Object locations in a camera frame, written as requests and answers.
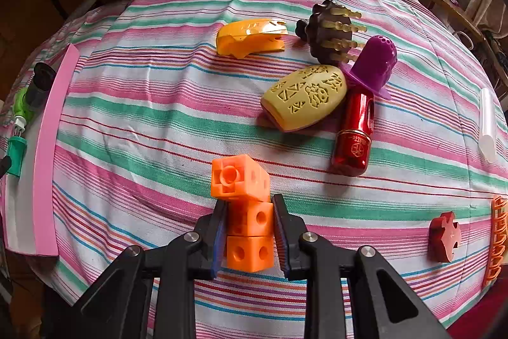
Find yellow carved egg-shaped toy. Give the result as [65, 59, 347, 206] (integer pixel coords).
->
[260, 64, 347, 132]

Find orange linked cube blocks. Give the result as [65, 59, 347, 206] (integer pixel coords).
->
[210, 154, 275, 273]

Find purple perforated cap toy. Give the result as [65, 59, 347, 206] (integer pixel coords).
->
[342, 35, 398, 101]

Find pink-rimmed white tray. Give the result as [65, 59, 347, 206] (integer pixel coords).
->
[1, 45, 79, 256]

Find striped bedsheet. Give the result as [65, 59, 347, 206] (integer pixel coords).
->
[11, 0, 507, 336]

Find orange plastic rack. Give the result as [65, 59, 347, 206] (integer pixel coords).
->
[482, 195, 507, 288]

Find black grey jar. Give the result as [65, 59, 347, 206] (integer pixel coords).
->
[24, 62, 57, 111]

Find red puzzle piece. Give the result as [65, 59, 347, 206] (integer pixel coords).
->
[428, 212, 462, 262]

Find brown scalp massage brush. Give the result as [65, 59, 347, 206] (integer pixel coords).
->
[295, 0, 368, 64]

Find white plastic tube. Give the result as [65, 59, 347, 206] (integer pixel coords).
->
[479, 88, 497, 163]

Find green white round gadget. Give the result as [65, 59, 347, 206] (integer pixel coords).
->
[13, 88, 34, 136]

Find teal flanged plastic part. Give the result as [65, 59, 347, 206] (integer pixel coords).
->
[7, 136, 28, 178]

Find orange cheese-shaped toy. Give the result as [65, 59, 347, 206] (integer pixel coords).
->
[216, 18, 288, 59]

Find red metallic cylinder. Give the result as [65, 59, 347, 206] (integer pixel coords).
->
[331, 87, 375, 176]

